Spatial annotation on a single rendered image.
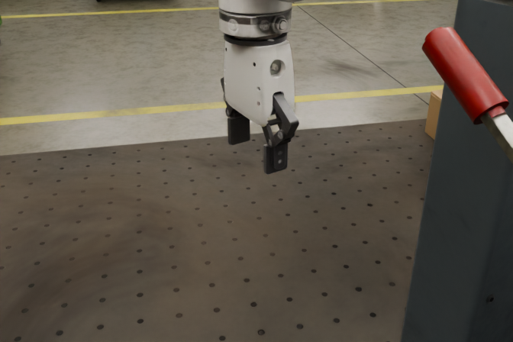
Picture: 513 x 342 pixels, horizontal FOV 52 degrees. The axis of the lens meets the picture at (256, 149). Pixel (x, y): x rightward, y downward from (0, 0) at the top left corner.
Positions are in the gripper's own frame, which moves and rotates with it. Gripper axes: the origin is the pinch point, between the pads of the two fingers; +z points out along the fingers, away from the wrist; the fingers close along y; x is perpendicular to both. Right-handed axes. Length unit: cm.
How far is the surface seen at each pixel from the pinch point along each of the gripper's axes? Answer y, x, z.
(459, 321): -34.1, 1.4, 0.0
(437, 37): -33.4, 8.3, -24.1
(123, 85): 279, -62, 93
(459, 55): -34.9, 8.1, -23.4
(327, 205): 7.9, -19.1, 20.0
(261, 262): 0.5, -1.0, 19.6
